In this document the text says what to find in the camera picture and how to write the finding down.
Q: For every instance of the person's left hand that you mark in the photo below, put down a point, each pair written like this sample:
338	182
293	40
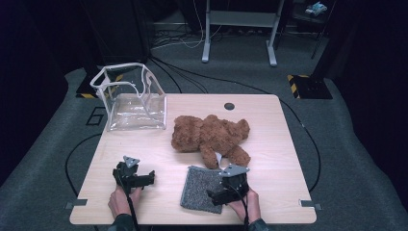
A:
120	203

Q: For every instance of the dark curtain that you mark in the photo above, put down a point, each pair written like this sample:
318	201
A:
25	80
378	80

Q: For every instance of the brown teddy bear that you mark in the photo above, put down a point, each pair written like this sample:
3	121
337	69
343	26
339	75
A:
205	134

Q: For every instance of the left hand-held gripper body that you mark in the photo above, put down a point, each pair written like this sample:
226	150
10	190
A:
126	178

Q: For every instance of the black striped stand base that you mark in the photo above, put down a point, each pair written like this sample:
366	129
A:
312	88
84	89

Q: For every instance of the blue and white item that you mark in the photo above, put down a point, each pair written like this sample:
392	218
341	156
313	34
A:
316	8

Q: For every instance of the dark shelf cart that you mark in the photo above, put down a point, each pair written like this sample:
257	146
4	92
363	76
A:
308	22

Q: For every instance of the white metal desk frame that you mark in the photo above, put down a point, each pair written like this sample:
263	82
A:
240	18

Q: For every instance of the clear plastic bag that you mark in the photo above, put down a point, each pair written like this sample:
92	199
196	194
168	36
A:
138	112

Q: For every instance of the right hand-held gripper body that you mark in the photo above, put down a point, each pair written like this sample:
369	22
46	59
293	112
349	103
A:
235	186

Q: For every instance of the grey tape tab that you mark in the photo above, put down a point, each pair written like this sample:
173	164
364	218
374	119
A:
309	203
77	202

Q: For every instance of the round black table grommet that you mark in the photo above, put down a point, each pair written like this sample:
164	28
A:
229	106

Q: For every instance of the grey speckled cloth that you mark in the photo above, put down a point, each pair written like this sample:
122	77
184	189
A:
197	189

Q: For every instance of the person's right hand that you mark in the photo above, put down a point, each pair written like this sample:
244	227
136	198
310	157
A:
250	207

